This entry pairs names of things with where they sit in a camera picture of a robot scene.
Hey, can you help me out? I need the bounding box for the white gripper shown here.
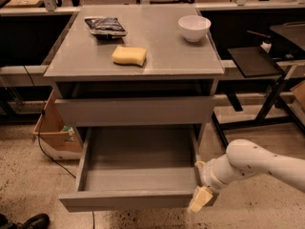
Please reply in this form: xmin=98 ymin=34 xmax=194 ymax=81
xmin=187 ymin=158 xmax=228 ymax=213

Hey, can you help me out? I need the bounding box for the grey drawer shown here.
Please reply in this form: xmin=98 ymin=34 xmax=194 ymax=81
xmin=59 ymin=126 xmax=201 ymax=212
xmin=54 ymin=80 xmax=214 ymax=127

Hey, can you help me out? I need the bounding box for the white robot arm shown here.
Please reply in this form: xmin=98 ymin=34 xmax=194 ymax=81
xmin=188 ymin=139 xmax=305 ymax=214

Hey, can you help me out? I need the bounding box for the grey top drawer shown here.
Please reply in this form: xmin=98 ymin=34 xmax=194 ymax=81
xmin=54 ymin=80 xmax=214 ymax=127

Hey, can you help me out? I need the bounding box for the grey drawer cabinet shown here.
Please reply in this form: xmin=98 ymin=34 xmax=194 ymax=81
xmin=45 ymin=5 xmax=224 ymax=142

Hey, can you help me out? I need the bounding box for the black tray stand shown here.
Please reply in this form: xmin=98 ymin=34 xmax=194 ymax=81
xmin=212 ymin=47 xmax=305 ymax=148

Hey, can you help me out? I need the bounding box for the cardboard box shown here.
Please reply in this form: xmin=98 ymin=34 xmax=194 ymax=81
xmin=32 ymin=93 xmax=82 ymax=160

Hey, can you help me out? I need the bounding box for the yellow sponge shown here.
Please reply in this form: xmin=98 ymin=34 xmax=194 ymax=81
xmin=112 ymin=46 xmax=147 ymax=67

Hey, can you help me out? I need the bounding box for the white bowl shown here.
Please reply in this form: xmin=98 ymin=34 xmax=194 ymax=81
xmin=178 ymin=15 xmax=212 ymax=42

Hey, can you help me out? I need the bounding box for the black side table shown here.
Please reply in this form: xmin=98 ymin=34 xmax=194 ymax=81
xmin=270 ymin=22 xmax=305 ymax=59

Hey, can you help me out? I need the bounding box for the black shoe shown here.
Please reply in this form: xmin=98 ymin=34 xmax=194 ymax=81
xmin=0 ymin=214 xmax=50 ymax=229

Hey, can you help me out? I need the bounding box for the dark blue snack bag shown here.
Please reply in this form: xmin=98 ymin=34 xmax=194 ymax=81
xmin=85 ymin=16 xmax=128 ymax=37

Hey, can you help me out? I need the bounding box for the black floor cable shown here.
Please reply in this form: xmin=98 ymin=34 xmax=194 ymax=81
xmin=22 ymin=65 xmax=96 ymax=229

